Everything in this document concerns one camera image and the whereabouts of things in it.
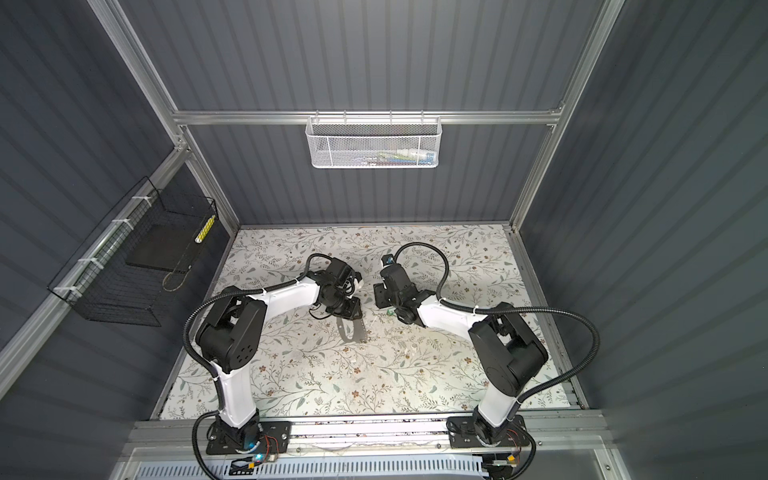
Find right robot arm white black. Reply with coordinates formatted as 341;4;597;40
374;263;548;446

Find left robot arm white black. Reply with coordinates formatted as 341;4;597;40
182;268;362;453

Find floral table mat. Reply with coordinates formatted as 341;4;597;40
159;224;577;421

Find yellow marker in basket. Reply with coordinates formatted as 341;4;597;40
194;214;217;244

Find black pad in basket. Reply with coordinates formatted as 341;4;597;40
125;225;203;273

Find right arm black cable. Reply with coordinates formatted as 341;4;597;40
392;241;602;415

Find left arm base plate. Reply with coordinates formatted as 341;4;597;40
205;419;293;455

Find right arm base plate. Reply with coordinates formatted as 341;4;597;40
446;415;531;449

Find white wire mesh basket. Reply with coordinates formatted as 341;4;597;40
305;118;443;169

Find white slotted cable duct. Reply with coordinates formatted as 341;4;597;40
135;455;488;480

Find aluminium mounting rail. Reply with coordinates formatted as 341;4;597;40
120;409;615;461

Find black wire basket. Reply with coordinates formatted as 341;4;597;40
48;181;218;327

